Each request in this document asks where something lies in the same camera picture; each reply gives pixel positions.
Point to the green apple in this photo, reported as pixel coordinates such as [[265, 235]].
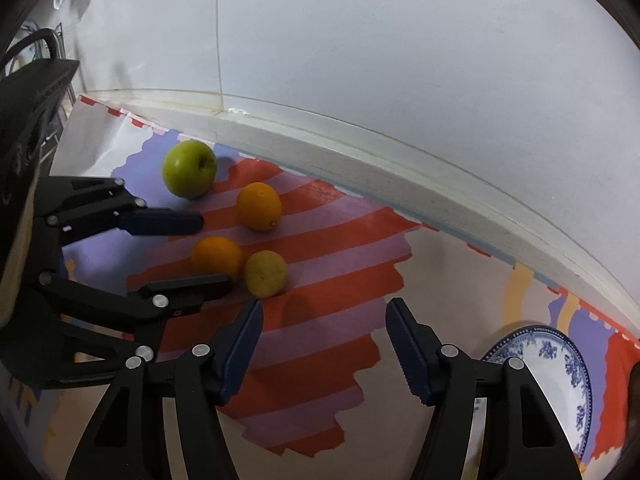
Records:
[[190, 168]]

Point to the small orange citrus fruit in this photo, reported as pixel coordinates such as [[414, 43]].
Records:
[[258, 206], [217, 257]]

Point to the colourful printed mat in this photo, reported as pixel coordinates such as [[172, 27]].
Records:
[[325, 260]]

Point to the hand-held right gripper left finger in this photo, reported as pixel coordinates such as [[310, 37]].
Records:
[[242, 350]]

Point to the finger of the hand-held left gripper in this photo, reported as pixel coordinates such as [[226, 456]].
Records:
[[160, 222], [190, 292]]

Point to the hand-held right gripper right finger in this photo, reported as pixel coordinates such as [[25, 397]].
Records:
[[407, 350]]

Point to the blue patterned white plate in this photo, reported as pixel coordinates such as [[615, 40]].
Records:
[[550, 375]]

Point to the small yellow citrus fruit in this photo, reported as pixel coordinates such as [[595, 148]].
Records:
[[266, 273]]

